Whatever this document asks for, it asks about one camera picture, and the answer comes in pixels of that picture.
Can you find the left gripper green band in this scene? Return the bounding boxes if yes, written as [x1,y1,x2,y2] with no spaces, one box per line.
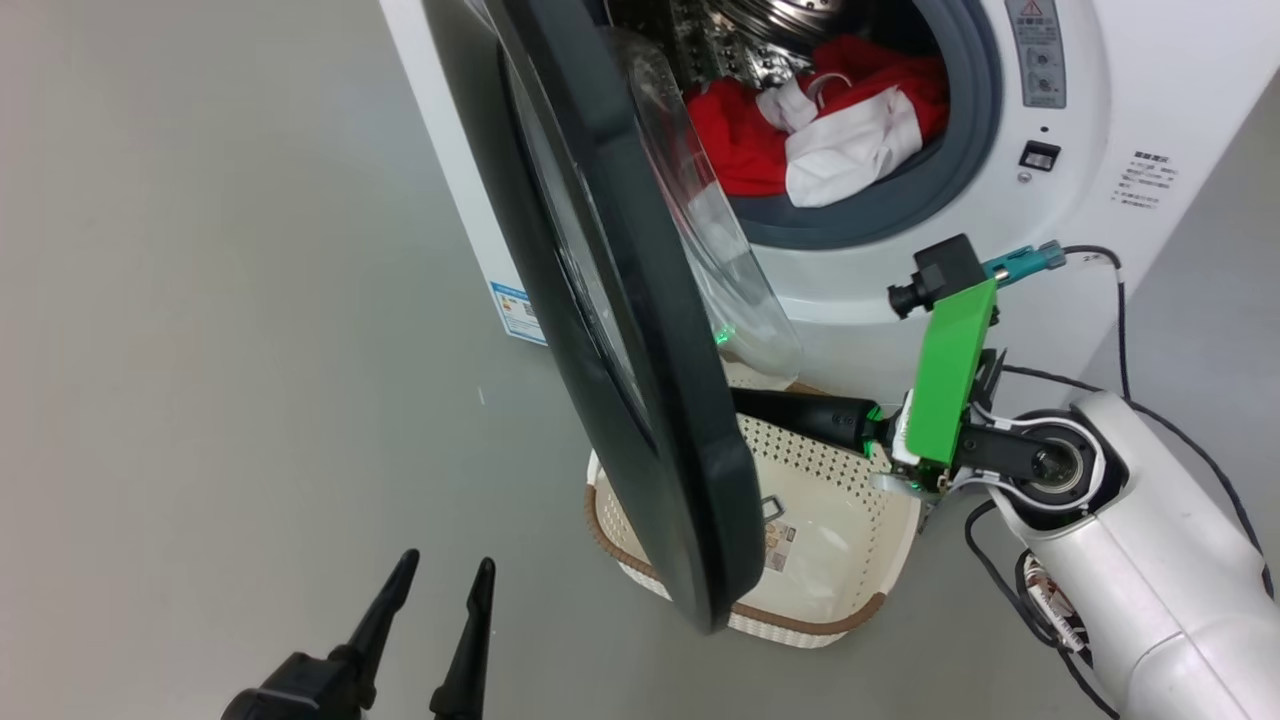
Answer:
[222,548,497,720]

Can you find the dark grey washer door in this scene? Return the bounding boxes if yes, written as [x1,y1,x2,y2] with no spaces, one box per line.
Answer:
[425,0,801,634]

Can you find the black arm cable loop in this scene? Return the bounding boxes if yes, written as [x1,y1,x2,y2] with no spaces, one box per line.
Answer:
[964,498,1121,720]

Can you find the white front-load washing machine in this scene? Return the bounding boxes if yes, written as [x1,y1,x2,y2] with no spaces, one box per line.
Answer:
[380,0,1280,411]

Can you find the blue energy label sticker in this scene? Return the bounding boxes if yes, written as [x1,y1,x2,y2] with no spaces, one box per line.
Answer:
[490,282,548,346]

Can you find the red and white garment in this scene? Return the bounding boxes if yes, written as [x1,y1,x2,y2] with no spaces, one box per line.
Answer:
[685,35,949,209]

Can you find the grey warning sticker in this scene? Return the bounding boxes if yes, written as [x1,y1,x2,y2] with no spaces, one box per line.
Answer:
[1005,0,1067,109]

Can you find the teal cable connector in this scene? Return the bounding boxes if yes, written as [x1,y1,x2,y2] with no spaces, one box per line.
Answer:
[982,240,1067,287]

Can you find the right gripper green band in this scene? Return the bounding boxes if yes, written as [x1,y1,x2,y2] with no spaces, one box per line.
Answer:
[733,277,1007,497]

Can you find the cream perforated laundry basket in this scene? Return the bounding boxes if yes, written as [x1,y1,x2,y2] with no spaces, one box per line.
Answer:
[585,360,923,649]

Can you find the thin black camera cable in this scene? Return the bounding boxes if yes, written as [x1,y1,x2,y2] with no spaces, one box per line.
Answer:
[1060,245,1276,601]

